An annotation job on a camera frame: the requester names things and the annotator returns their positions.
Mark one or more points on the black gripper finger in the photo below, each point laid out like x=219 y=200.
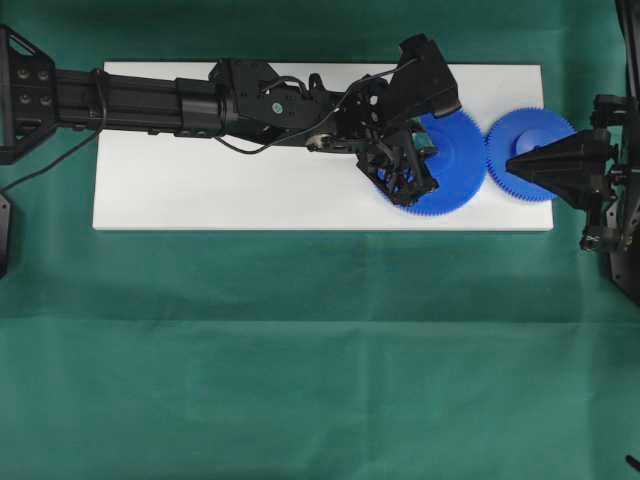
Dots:
x=555 y=155
x=580 y=188

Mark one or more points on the black gripper finger green tape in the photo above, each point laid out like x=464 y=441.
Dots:
x=399 y=173
x=420 y=143

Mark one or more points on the black taped gripper body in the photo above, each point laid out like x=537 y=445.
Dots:
x=374 y=119

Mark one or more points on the black other arm gripper body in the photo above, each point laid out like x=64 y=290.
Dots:
x=612 y=156

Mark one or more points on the blue gear with hub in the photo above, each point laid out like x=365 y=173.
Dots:
x=519 y=132

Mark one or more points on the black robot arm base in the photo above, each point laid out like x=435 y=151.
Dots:
x=627 y=260

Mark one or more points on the white rectangular board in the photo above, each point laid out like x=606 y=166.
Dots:
x=162 y=182

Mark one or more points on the green table cloth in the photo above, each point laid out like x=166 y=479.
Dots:
x=315 y=355

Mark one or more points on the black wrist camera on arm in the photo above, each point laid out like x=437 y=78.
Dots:
x=425 y=77

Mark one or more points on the black robot arm with cable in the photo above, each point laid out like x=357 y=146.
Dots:
x=245 y=99

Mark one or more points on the black metal frame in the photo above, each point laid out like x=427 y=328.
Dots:
x=628 y=17

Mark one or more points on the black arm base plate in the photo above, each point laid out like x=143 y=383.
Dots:
x=5 y=221

